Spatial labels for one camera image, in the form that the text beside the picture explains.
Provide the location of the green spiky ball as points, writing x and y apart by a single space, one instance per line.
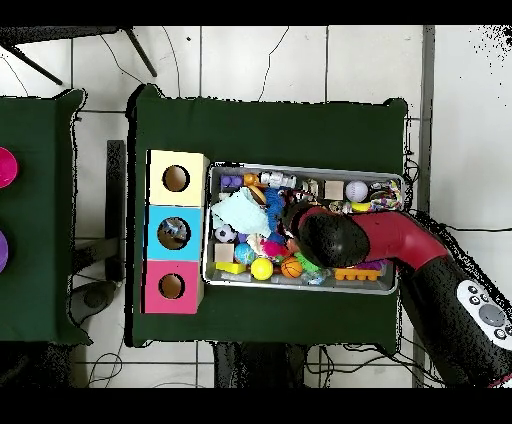
306 262

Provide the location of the grey stand base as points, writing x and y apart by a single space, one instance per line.
94 300

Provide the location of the small soccer ball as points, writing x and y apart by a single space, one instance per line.
225 234

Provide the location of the wooden box with three holes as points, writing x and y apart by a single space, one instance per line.
196 196

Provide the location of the mint green cloth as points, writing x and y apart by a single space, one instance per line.
242 214

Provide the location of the pink bowl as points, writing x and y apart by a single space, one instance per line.
6 168

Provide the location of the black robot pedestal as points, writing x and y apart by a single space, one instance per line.
256 366

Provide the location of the shallow metal mesh bin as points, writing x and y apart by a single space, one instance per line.
316 176

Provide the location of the silver toy robot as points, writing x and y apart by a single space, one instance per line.
278 180

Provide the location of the black panel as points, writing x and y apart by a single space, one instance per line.
116 200

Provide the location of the dark green side table cloth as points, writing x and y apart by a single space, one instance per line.
36 280

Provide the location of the crushed clear plastic bottle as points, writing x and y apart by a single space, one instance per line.
316 276

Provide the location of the purple bowl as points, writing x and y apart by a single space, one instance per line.
2 252

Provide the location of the blue spiky ball with eyes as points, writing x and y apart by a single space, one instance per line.
272 192

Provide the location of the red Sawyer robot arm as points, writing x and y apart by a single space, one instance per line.
400 236

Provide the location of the yellow foam ball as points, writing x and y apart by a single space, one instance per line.
262 268

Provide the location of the clear bottle with blue label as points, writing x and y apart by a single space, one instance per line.
172 228

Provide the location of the black tripod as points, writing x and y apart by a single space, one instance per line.
60 32

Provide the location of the purple spiky ball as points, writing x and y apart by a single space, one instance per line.
372 264

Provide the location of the toy hamburger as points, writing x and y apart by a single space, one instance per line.
258 194

